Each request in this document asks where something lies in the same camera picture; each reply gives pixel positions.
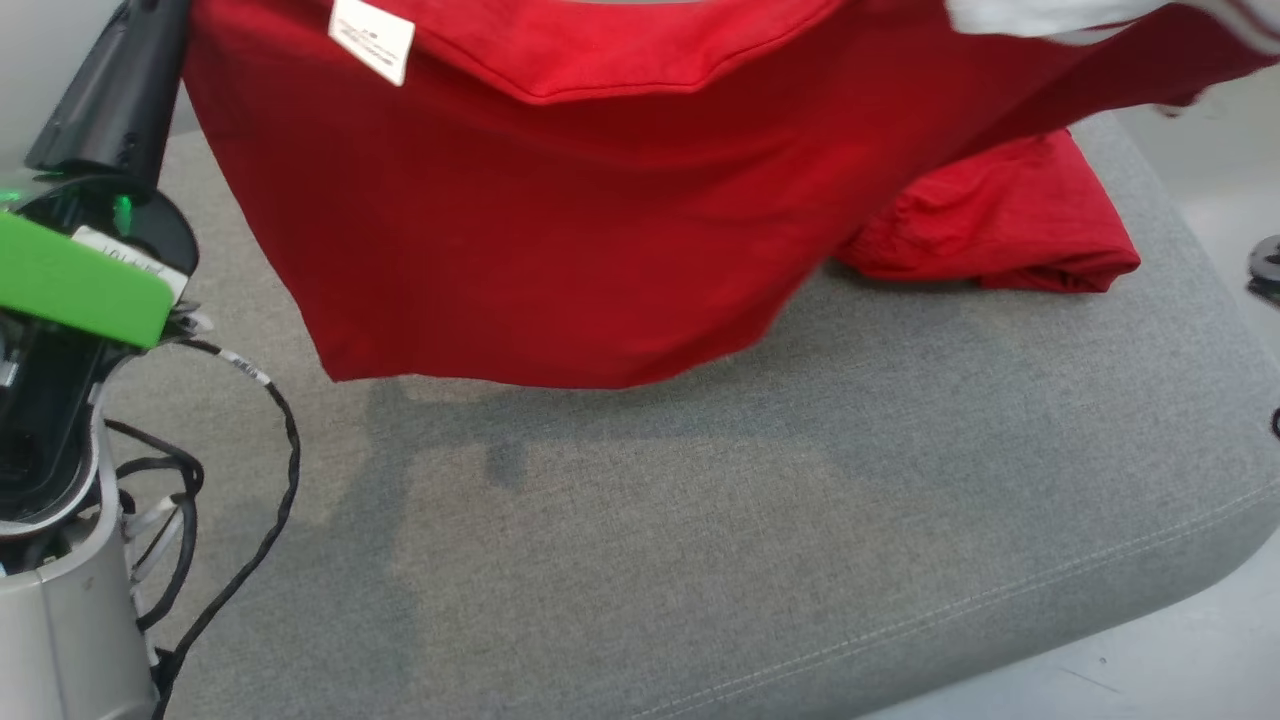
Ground black caster wheel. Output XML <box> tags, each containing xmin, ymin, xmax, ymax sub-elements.
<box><xmin>1247</xmin><ymin>233</ymin><xmax>1280</xmax><ymax>304</ymax></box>

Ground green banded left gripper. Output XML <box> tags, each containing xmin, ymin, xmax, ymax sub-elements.
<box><xmin>0</xmin><ymin>0</ymin><xmax>201</xmax><ymax>350</ymax></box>

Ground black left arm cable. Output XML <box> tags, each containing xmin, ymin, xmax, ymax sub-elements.
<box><xmin>150</xmin><ymin>338</ymin><xmax>302</xmax><ymax>720</ymax></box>

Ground looped black arm cable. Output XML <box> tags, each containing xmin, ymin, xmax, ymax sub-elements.
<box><xmin>105</xmin><ymin>420</ymin><xmax>207</xmax><ymax>633</ymax></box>

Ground red shorts with white stripe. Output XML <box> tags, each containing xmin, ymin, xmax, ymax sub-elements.
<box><xmin>835</xmin><ymin>128</ymin><xmax>1143</xmax><ymax>296</ymax></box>

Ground grey fabric sofa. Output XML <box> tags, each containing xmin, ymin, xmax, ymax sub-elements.
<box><xmin>100</xmin><ymin>60</ymin><xmax>1280</xmax><ymax>720</ymax></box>

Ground red jersey with white trim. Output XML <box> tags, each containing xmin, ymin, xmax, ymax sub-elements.
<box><xmin>183</xmin><ymin>0</ymin><xmax>1280</xmax><ymax>391</ymax></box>

